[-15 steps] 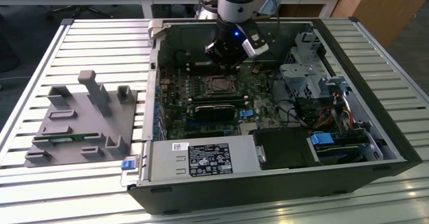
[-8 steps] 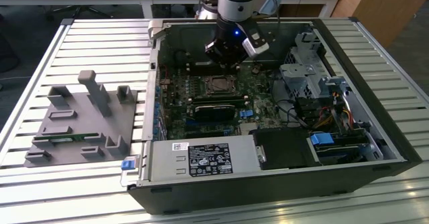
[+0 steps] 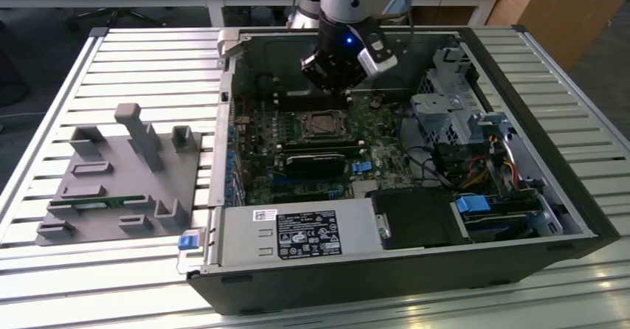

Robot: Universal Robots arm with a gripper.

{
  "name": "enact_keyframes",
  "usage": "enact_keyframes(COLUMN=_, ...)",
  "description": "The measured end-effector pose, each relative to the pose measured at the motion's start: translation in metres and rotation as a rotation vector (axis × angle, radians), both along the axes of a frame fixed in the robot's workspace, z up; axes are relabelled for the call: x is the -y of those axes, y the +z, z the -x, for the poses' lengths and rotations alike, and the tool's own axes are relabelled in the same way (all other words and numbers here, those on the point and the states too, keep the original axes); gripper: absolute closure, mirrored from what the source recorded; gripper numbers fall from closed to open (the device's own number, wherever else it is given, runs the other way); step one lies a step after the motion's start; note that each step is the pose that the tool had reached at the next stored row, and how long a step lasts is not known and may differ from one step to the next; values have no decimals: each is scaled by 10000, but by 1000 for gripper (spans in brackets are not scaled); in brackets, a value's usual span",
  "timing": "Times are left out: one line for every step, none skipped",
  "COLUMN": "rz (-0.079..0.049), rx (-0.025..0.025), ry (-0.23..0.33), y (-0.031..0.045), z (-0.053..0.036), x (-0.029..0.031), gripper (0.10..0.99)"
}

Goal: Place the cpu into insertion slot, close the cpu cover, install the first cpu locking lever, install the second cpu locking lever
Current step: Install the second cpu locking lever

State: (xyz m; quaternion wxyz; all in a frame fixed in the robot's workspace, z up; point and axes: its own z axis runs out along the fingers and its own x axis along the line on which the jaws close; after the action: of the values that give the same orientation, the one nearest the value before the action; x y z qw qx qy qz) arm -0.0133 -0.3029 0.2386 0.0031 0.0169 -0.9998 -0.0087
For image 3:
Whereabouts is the silver CPU chip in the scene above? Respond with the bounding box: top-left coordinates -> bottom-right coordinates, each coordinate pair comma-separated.
310,114 -> 344,133

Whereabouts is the CPU socket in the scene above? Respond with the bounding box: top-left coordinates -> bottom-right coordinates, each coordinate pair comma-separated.
298,109 -> 354,141

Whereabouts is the black plastic bay cover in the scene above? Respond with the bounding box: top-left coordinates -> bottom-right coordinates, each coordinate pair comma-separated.
369,187 -> 472,252

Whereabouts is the metal drive cage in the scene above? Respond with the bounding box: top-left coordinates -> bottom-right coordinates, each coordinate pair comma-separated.
412,46 -> 493,145

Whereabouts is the green motherboard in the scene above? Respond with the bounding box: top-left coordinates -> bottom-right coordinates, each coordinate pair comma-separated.
232,89 -> 420,207

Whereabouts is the black graphics card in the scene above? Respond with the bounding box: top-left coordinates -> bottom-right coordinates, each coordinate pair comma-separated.
285,153 -> 346,177

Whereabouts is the silver chipset heatsink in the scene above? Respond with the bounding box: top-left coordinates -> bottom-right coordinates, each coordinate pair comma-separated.
350,179 -> 381,199

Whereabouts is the black office chair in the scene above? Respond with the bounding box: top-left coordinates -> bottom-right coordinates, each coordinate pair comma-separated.
63,6 -> 174,33

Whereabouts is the blue disk carrier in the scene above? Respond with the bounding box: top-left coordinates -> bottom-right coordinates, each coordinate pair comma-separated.
456,194 -> 492,215

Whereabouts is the grey power supply unit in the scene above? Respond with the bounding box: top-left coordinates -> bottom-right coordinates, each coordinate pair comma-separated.
217,198 -> 385,267

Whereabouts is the wooden cabinet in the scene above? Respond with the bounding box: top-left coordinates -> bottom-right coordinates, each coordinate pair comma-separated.
485,0 -> 630,70

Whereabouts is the grey parts rack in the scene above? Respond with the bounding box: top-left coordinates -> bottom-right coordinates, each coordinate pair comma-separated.
34,102 -> 206,247

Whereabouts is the green RAM stick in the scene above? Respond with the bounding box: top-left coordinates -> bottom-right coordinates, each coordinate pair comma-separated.
49,195 -> 149,210

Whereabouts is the black PC case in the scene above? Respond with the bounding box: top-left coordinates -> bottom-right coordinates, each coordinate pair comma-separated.
186,24 -> 623,317

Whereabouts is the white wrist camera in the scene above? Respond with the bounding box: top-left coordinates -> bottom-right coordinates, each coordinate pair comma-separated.
357,22 -> 400,81

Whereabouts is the coloured power wire bundle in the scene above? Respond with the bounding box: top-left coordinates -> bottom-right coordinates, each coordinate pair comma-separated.
460,133 -> 523,193

